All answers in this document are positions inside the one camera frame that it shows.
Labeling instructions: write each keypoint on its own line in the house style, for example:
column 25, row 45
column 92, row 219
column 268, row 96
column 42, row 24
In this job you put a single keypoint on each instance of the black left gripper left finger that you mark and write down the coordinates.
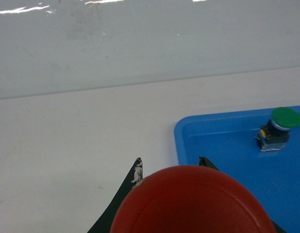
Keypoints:
column 134, row 176

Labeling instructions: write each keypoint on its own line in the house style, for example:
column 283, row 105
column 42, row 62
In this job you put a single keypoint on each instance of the blue plastic tray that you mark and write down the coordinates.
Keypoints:
column 228, row 141

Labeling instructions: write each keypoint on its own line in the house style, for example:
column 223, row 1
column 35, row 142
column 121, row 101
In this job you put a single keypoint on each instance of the red mushroom push button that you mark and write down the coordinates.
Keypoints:
column 191, row 199

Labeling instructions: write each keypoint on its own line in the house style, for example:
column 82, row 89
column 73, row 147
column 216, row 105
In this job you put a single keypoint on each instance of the green mushroom push button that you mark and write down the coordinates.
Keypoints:
column 275, row 134

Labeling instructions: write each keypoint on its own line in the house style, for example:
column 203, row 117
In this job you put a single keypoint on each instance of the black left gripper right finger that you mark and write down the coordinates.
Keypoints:
column 204, row 161

